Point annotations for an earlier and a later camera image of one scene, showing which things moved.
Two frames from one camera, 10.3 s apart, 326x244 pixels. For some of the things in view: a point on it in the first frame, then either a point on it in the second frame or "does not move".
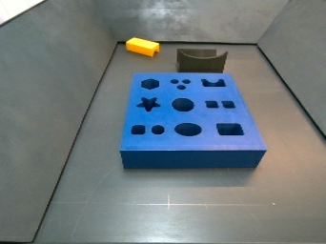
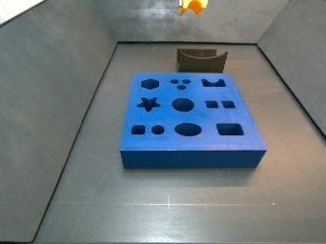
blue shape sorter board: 189,121 does not move
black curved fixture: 201,60 does not move
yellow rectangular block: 142,46 to 195,5
